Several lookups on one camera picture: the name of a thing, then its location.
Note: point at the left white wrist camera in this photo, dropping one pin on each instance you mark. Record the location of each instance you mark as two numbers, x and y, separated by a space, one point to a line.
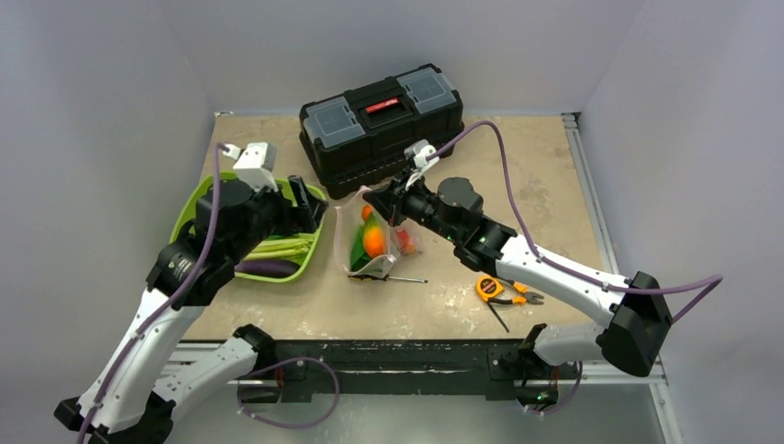
254 164

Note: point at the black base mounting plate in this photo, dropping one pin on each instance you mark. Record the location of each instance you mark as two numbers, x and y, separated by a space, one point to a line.
494 369

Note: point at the orange green mango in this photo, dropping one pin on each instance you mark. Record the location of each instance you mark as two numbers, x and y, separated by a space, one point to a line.
374 240

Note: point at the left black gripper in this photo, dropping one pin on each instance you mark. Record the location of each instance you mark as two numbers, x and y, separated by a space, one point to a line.
292 218

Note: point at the green plastic tray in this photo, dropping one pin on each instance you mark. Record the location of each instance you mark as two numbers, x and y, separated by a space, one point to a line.
306 257

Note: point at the black plastic toolbox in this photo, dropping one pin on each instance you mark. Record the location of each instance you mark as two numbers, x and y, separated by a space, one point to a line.
358 138

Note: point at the purple eggplant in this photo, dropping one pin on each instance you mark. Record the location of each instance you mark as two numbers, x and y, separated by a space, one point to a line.
268 268

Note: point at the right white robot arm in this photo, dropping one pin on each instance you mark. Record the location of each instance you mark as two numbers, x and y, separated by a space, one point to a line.
630 318

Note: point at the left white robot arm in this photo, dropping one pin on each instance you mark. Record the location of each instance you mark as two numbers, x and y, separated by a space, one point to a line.
130 401

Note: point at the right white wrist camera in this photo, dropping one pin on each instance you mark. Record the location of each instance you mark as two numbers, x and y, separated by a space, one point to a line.
421 156

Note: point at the orange tape measure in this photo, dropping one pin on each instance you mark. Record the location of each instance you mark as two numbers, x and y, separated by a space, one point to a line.
488 288

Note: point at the orange carrot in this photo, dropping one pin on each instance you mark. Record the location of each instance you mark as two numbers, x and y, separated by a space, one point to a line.
366 212

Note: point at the black yellow screwdriver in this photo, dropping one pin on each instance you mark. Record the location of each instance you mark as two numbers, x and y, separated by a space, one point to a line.
398 279

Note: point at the clear zip top bag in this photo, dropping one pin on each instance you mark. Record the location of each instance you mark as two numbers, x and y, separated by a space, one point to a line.
349 227

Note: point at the orange black pliers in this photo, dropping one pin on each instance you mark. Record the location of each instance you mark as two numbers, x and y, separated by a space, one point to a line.
514 293

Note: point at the green celery stalks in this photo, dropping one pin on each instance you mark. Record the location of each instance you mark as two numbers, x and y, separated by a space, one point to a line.
280 248

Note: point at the green leafy vegetable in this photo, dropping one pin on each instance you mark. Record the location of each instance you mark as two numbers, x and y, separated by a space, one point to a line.
358 257

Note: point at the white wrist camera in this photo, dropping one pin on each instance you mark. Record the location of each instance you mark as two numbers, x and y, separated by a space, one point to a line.
254 164
421 156

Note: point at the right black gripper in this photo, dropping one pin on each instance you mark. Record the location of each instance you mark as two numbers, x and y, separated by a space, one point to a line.
395 201

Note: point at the aluminium frame rails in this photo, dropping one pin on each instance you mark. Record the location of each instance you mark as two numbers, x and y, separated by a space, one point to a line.
570 203

